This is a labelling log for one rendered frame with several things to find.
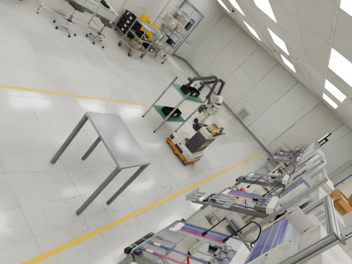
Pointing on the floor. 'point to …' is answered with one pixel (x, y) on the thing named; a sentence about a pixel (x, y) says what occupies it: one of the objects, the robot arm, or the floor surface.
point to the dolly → (122, 24)
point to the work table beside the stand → (98, 123)
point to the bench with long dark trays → (91, 16)
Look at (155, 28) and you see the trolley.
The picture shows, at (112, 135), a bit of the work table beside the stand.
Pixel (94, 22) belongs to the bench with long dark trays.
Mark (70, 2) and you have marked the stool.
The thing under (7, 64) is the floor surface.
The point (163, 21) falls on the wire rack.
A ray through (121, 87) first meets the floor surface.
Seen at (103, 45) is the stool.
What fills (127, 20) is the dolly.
